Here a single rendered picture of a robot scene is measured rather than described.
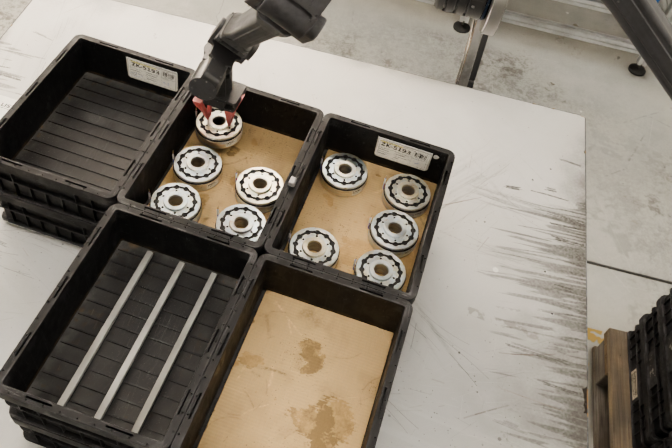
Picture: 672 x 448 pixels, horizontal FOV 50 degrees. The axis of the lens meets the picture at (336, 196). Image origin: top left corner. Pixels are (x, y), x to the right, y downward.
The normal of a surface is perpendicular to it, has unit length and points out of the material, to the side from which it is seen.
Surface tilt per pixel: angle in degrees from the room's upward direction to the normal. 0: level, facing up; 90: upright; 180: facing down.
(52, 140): 0
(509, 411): 0
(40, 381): 0
